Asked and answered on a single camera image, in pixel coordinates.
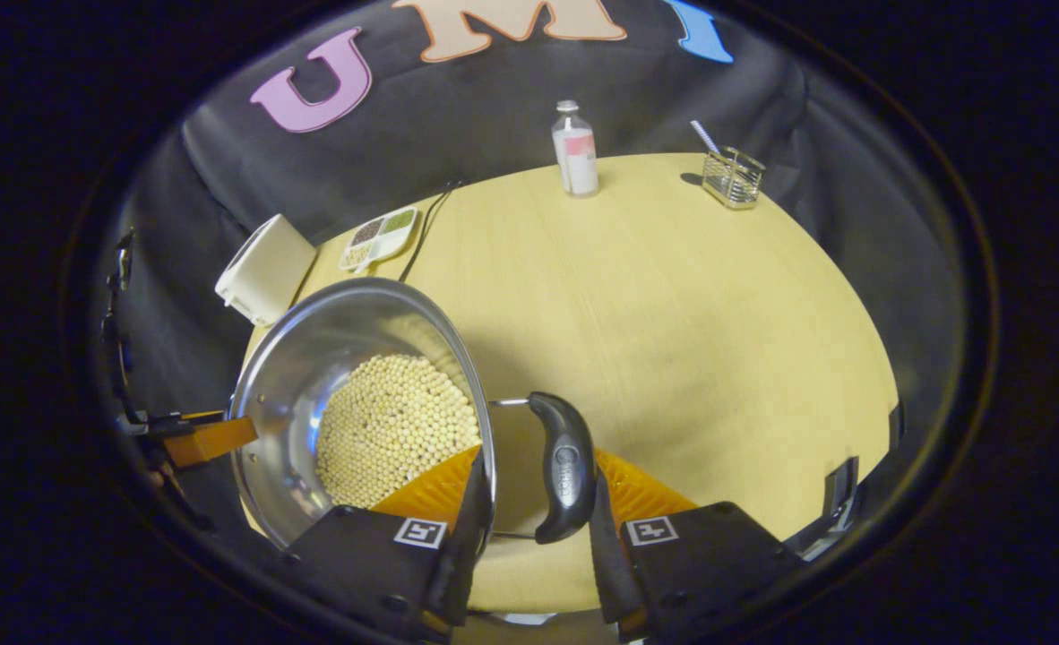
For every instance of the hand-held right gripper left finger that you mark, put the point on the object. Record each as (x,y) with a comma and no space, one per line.
(467,537)

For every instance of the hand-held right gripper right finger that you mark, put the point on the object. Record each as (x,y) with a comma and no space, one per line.
(610,555)

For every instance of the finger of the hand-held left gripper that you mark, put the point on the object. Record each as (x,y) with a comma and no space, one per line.
(211,439)

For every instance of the pile of soybeans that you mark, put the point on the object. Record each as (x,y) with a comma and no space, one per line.
(395,430)

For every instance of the white toaster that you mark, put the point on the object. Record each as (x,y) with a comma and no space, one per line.
(265,269)

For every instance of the black table clamp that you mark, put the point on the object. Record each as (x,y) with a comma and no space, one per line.
(843,493)
(896,425)

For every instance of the white divided bean dish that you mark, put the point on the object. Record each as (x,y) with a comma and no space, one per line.
(379,237)

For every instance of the clear glass cup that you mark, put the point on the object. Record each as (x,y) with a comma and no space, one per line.
(734,181)

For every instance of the small clear bottle pink label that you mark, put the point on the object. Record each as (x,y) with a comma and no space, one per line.
(576,157)

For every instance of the black backdrop cloth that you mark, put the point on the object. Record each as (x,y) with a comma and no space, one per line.
(494,107)

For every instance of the striped drinking straw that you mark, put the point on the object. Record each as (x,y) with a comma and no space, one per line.
(703,134)

